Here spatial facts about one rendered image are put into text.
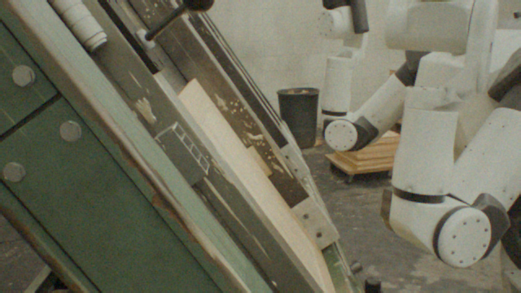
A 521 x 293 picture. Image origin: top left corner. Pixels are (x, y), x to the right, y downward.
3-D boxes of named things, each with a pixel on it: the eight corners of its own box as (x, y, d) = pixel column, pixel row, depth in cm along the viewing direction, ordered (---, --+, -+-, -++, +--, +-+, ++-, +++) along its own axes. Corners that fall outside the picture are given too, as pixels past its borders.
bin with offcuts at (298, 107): (327, 146, 550) (326, 90, 534) (285, 151, 539) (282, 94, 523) (313, 137, 599) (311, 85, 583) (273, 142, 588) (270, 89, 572)
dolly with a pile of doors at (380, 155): (402, 179, 427) (403, 135, 417) (348, 185, 416) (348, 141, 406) (371, 161, 485) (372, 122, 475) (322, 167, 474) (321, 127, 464)
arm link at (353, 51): (352, 11, 119) (346, 66, 123) (326, 10, 114) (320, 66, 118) (372, 13, 114) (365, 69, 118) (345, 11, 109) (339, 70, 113)
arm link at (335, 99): (328, 64, 122) (320, 137, 128) (320, 68, 113) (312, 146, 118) (369, 69, 119) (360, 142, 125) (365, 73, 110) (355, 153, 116)
